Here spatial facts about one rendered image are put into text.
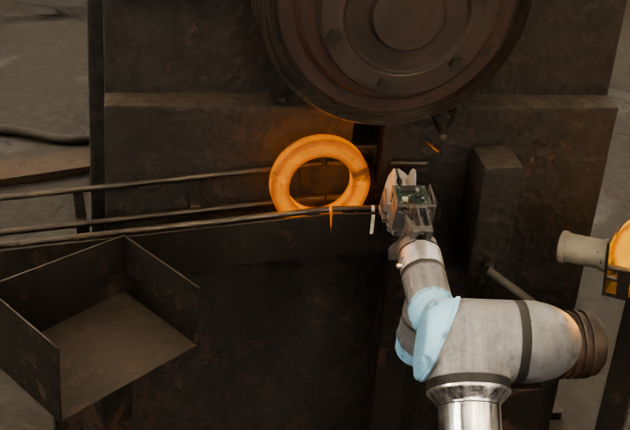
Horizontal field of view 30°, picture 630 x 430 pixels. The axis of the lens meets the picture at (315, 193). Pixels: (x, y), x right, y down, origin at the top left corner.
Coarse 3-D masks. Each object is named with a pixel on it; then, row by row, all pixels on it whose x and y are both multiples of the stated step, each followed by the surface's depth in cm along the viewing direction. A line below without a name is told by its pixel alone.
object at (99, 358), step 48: (0, 288) 183; (48, 288) 190; (96, 288) 198; (144, 288) 197; (192, 288) 186; (0, 336) 182; (48, 336) 192; (96, 336) 192; (144, 336) 192; (192, 336) 191; (48, 384) 175; (96, 384) 182
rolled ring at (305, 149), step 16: (304, 144) 207; (320, 144) 207; (336, 144) 208; (352, 144) 212; (288, 160) 208; (304, 160) 208; (352, 160) 210; (272, 176) 210; (288, 176) 209; (352, 176) 212; (368, 176) 213; (272, 192) 210; (288, 192) 211; (352, 192) 214; (288, 208) 212; (304, 208) 215
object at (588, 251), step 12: (564, 240) 213; (576, 240) 213; (588, 240) 212; (600, 240) 212; (564, 252) 213; (576, 252) 212; (588, 252) 211; (600, 252) 210; (588, 264) 213; (600, 264) 211
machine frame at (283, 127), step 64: (128, 0) 203; (192, 0) 205; (576, 0) 216; (128, 64) 209; (192, 64) 211; (256, 64) 213; (512, 64) 221; (576, 64) 223; (128, 128) 209; (192, 128) 211; (256, 128) 213; (320, 128) 215; (384, 128) 217; (512, 128) 221; (576, 128) 223; (128, 192) 215; (256, 192) 219; (320, 192) 221; (448, 192) 226; (576, 192) 230; (320, 256) 228; (448, 256) 233; (512, 256) 235; (256, 320) 234; (320, 320) 236; (192, 384) 239; (256, 384) 241; (320, 384) 244
